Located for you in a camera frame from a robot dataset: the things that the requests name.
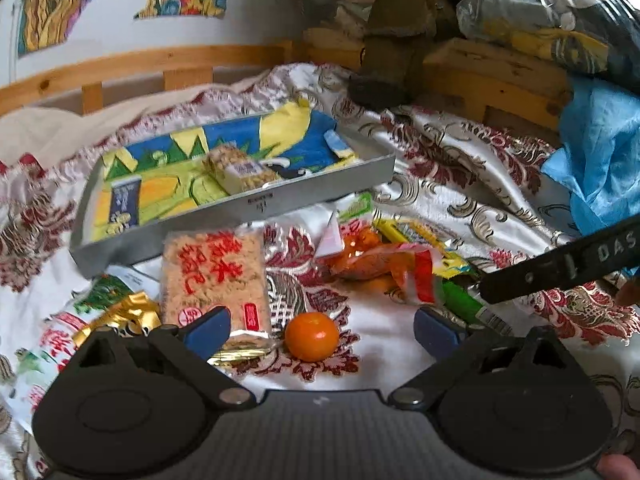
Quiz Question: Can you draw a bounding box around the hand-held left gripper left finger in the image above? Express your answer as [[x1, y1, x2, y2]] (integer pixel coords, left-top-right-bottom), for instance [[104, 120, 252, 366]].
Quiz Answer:
[[75, 305, 253, 408]]

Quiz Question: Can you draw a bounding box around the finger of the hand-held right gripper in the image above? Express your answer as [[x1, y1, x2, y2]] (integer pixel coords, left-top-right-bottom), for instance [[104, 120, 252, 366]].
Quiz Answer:
[[477, 247, 576, 306]]

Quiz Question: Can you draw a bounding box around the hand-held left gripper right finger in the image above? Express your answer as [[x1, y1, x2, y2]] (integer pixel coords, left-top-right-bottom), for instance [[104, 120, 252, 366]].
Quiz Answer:
[[390, 305, 576, 408]]

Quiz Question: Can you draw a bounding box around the green snack stick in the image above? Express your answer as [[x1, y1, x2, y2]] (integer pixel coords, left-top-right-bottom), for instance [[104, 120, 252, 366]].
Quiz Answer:
[[440, 280, 518, 336]]

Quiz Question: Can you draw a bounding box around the orange chicken snack packet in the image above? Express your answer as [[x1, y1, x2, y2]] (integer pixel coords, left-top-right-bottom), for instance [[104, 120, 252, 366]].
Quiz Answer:
[[315, 225, 448, 307]]

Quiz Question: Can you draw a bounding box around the grey metal tray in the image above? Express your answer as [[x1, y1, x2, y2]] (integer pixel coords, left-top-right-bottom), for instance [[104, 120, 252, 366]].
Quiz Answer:
[[69, 109, 397, 280]]

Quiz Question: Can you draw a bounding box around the orange rice cracker packet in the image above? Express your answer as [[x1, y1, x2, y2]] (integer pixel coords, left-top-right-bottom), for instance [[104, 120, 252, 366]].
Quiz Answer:
[[160, 230, 275, 367]]

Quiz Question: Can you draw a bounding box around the gold foil wrapper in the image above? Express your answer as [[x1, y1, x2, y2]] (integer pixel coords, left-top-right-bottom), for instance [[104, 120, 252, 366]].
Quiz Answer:
[[74, 292, 162, 348]]

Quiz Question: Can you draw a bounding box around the yellow green snack packet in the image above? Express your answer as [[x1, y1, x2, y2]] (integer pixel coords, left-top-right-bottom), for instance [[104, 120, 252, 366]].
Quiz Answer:
[[372, 216, 478, 278]]

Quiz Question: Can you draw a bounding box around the blue cloth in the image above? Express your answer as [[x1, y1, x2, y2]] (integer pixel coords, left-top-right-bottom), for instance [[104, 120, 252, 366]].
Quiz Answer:
[[540, 75, 640, 236]]

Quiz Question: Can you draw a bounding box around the tangerine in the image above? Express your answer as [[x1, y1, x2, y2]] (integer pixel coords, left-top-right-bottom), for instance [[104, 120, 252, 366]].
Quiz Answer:
[[284, 312, 341, 361]]

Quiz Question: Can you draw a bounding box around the floral patterned blanket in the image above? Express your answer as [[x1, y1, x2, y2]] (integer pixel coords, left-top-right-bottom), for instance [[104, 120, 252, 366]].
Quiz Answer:
[[0, 62, 640, 480]]

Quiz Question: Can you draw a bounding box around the white triangular packet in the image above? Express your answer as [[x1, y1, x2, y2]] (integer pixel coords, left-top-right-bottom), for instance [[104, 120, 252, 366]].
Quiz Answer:
[[314, 208, 346, 261]]

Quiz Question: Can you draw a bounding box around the colourful printed tray liner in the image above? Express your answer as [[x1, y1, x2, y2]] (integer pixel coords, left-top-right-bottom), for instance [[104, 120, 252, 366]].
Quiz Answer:
[[92, 101, 363, 241]]

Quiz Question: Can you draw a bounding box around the light green snack packet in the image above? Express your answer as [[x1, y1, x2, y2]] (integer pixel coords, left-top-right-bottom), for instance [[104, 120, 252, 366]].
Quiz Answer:
[[337, 191, 375, 222]]

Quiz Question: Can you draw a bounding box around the white green snack bag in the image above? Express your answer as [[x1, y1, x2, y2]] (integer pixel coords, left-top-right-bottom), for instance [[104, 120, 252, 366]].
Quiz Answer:
[[12, 270, 161, 411]]

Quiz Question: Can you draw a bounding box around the clear peanut bar packet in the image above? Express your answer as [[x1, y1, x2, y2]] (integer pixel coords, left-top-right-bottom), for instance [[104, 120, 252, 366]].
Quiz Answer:
[[202, 144, 281, 196]]

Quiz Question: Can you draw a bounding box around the clear plastic bag of clothes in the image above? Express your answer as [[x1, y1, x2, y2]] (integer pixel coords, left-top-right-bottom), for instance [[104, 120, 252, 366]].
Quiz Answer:
[[456, 0, 640, 81]]

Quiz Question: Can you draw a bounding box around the cream cloth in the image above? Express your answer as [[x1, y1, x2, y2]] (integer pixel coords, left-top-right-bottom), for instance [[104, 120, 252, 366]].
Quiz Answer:
[[0, 80, 261, 171]]

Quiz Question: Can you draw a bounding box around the dark olive plush toy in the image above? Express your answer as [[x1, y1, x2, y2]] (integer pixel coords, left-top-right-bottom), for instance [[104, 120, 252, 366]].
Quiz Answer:
[[280, 0, 441, 108]]

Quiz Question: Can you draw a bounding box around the patchwork cloth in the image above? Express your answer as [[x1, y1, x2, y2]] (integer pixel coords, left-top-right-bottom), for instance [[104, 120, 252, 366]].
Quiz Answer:
[[282, 0, 376, 41]]

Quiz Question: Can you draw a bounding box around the wooden bed frame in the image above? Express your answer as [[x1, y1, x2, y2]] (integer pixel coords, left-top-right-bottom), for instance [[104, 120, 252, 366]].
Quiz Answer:
[[0, 39, 576, 133]]

